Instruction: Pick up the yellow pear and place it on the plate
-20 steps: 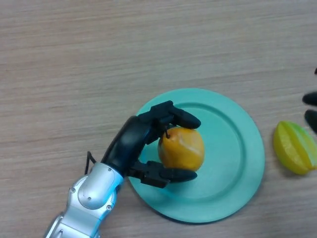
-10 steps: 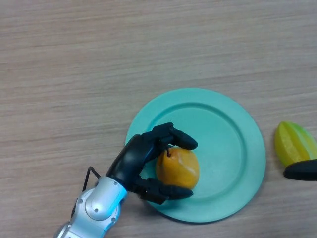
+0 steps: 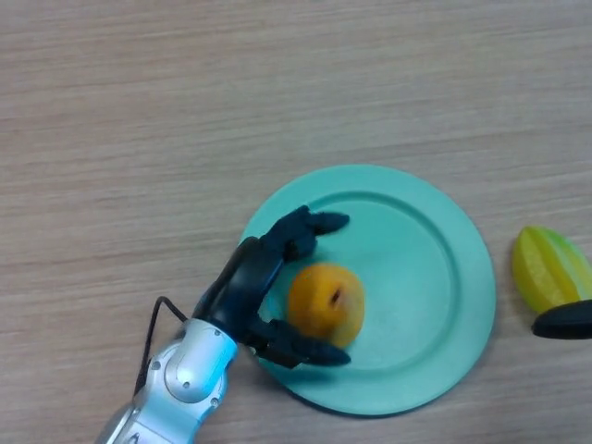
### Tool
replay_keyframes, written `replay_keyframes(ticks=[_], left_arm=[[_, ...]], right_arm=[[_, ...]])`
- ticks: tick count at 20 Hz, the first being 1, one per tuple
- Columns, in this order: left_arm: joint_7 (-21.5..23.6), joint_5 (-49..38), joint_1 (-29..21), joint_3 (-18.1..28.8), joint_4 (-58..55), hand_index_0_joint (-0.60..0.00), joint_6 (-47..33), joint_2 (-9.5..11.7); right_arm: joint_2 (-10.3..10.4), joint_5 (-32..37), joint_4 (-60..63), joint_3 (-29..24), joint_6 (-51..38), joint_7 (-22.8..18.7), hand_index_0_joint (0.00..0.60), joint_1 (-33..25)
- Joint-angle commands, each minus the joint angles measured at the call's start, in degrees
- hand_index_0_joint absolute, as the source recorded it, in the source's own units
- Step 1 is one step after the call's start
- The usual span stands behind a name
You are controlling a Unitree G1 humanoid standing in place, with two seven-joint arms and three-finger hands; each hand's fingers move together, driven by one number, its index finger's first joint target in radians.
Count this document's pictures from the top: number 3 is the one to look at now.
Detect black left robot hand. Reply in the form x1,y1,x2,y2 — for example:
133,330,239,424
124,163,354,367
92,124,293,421
191,204,352,370

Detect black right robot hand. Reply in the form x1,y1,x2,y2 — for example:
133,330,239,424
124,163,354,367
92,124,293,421
531,299,592,341

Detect yellow pear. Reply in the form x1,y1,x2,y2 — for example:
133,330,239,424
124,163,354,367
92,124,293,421
287,263,365,350

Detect green round plate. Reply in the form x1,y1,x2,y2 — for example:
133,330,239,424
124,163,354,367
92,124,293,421
240,164,498,417

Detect yellow-green starfruit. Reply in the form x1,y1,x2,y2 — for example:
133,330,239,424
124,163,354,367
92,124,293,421
511,225,592,315

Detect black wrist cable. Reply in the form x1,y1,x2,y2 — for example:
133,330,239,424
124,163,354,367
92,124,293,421
133,296,190,398

